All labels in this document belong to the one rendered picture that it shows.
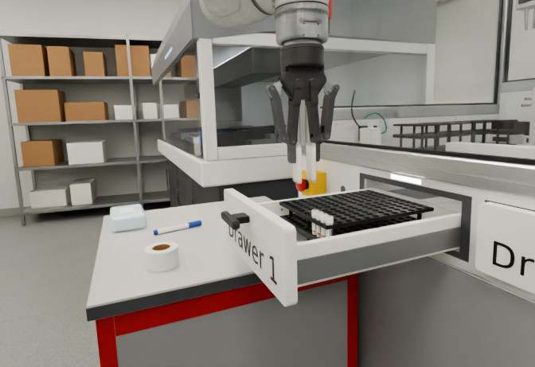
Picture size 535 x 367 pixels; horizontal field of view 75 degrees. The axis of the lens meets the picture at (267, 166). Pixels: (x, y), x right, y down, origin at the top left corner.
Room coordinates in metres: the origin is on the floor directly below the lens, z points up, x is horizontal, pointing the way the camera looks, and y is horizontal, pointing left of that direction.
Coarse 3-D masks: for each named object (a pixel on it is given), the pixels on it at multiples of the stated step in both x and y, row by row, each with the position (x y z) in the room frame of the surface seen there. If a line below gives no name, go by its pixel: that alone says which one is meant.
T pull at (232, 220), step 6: (222, 216) 0.57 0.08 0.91; (228, 216) 0.55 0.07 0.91; (234, 216) 0.55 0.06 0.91; (240, 216) 0.55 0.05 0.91; (246, 216) 0.55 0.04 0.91; (228, 222) 0.53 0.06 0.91; (234, 222) 0.51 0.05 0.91; (240, 222) 0.54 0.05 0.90; (246, 222) 0.54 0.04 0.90; (234, 228) 0.51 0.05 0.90
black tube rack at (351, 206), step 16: (352, 192) 0.74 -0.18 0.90; (368, 192) 0.74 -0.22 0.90; (304, 208) 0.62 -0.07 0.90; (320, 208) 0.63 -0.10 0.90; (336, 208) 0.62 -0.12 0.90; (352, 208) 0.62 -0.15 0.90; (368, 208) 0.61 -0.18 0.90; (384, 208) 0.61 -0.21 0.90; (400, 208) 0.60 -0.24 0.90; (416, 208) 0.60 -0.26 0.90; (432, 208) 0.60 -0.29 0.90; (304, 224) 0.61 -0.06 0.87; (352, 224) 0.53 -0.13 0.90; (368, 224) 0.60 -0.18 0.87; (384, 224) 0.61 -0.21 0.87
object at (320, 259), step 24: (384, 192) 0.76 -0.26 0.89; (432, 216) 0.64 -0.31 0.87; (456, 216) 0.57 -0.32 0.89; (312, 240) 0.47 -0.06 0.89; (336, 240) 0.48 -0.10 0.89; (360, 240) 0.49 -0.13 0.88; (384, 240) 0.51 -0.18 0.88; (408, 240) 0.52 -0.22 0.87; (432, 240) 0.54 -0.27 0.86; (456, 240) 0.56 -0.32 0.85; (312, 264) 0.46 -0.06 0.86; (336, 264) 0.47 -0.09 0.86; (360, 264) 0.49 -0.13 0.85; (384, 264) 0.51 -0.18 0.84
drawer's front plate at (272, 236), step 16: (224, 192) 0.69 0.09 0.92; (240, 208) 0.59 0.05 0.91; (256, 208) 0.53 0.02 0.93; (240, 224) 0.59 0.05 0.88; (256, 224) 0.52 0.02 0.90; (272, 224) 0.46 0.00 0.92; (288, 224) 0.44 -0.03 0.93; (240, 240) 0.60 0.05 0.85; (256, 240) 0.52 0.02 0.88; (272, 240) 0.46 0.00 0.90; (288, 240) 0.43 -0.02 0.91; (272, 256) 0.46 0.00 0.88; (288, 256) 0.43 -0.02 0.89; (256, 272) 0.53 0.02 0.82; (288, 272) 0.43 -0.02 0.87; (272, 288) 0.47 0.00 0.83; (288, 288) 0.43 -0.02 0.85; (288, 304) 0.43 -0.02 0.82
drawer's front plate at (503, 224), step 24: (480, 216) 0.52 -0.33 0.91; (504, 216) 0.48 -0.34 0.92; (528, 216) 0.46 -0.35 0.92; (480, 240) 0.52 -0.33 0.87; (504, 240) 0.48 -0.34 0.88; (528, 240) 0.45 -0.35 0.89; (480, 264) 0.51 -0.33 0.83; (504, 264) 0.48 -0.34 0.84; (528, 264) 0.45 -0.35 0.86; (528, 288) 0.45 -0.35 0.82
